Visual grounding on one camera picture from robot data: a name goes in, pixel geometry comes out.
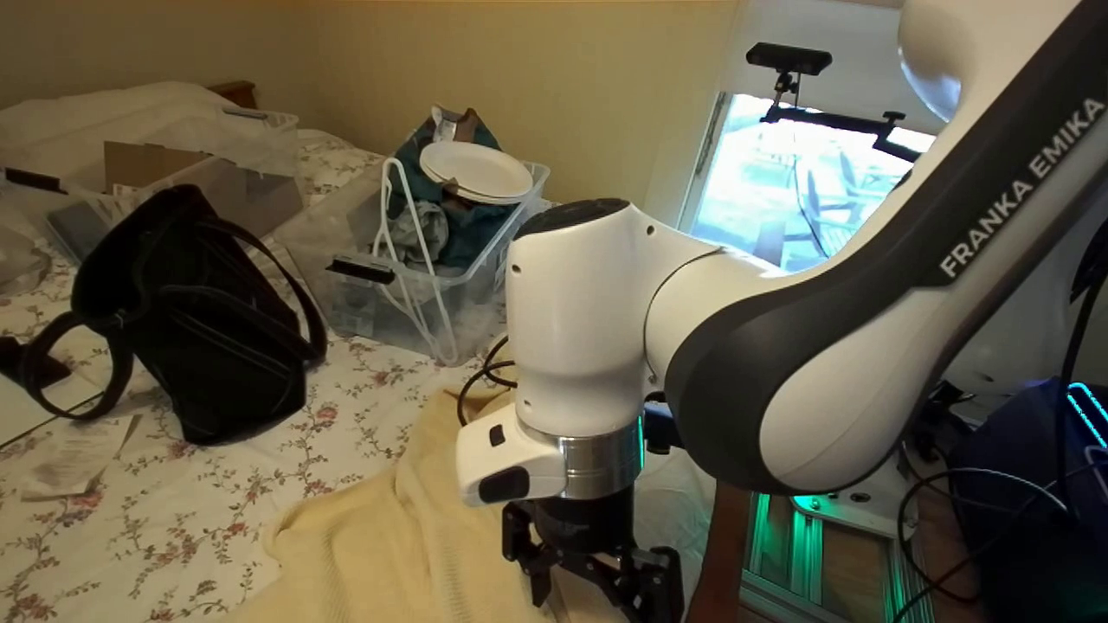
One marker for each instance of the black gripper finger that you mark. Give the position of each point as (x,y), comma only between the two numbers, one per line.
(537,573)
(645,590)

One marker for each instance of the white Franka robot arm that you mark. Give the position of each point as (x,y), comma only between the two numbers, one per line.
(809,347)

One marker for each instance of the white plastic clothes hanger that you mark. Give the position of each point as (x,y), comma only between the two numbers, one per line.
(399,161)

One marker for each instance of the white paper sheet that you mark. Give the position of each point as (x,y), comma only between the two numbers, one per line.
(75,460)

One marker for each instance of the yellow waffle weave towel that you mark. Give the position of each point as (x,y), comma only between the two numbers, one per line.
(393,542)

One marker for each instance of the floral print bed sheet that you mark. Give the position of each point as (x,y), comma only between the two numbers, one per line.
(173,521)

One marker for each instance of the teal fabric bag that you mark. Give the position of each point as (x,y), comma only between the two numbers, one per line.
(468,235)

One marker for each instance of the black camera on mount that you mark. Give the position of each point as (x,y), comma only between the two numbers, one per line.
(788,57)

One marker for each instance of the clear plastic storage bin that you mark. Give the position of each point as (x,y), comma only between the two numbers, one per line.
(462,298)

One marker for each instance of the black fabric bag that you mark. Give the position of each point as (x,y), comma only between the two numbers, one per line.
(196,311)

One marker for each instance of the dark blue bulky case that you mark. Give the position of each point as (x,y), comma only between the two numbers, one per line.
(1024,521)

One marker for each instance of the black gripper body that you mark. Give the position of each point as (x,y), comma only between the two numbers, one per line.
(581,525)

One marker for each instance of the white paper plate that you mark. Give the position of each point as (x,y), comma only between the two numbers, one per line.
(476,171)

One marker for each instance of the brown cardboard box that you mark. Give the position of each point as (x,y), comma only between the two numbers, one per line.
(173,167)

